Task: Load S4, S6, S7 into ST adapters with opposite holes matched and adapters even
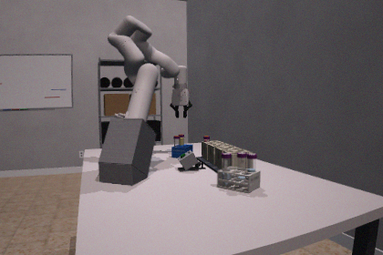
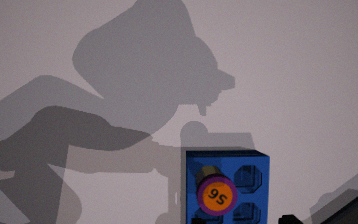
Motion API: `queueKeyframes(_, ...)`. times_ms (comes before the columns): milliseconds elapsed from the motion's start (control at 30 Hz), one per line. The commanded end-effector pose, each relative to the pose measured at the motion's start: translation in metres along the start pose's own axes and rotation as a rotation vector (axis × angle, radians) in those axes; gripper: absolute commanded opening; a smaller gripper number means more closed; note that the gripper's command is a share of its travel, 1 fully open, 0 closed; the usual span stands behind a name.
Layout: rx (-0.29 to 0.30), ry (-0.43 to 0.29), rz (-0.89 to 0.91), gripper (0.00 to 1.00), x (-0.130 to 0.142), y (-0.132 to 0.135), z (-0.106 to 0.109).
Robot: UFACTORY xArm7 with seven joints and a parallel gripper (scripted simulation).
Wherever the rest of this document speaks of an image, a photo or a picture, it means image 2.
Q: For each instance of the blue tube rack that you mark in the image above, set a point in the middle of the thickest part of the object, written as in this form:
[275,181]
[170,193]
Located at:
[252,179]

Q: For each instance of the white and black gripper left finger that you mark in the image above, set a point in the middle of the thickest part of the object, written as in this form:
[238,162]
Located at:
[197,221]

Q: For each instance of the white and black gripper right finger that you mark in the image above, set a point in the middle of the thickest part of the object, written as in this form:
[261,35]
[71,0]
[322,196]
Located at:
[289,219]

